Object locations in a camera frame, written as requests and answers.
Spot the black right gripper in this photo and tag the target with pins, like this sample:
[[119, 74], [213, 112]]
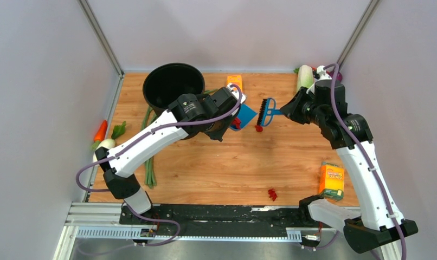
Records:
[[291, 110]]

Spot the napa cabbage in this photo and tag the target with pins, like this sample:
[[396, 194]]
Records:
[[305, 78]]

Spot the green long beans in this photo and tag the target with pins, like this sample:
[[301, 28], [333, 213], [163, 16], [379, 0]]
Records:
[[150, 179]]

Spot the blue plastic dustpan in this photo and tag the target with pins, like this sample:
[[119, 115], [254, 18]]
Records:
[[246, 115]]

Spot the blue hand brush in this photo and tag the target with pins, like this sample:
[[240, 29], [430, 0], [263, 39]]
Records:
[[268, 110]]

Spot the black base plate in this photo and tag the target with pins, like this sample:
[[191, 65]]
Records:
[[233, 220]]

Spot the purple onion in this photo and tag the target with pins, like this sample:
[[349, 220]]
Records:
[[339, 75]]

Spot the aluminium frame rail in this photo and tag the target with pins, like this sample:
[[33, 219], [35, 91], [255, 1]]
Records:
[[116, 221]]

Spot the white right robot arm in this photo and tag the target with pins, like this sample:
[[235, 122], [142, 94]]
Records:
[[379, 221]]

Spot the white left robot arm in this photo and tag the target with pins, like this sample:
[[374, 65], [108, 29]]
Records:
[[184, 118]]

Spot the yellow orange carton box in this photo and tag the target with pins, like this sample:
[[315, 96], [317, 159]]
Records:
[[235, 80]]

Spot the orange juice box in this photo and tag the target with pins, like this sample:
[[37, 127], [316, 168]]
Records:
[[331, 184]]

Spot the orange carrot at left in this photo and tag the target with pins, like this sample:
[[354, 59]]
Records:
[[100, 135]]

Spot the white radish with leaves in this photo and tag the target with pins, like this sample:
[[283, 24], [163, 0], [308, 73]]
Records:
[[109, 143]]

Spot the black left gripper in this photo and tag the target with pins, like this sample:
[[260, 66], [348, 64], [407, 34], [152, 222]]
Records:
[[219, 136]]

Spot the black plastic bin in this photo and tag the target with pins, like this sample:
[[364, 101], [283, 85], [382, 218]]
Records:
[[166, 83]]

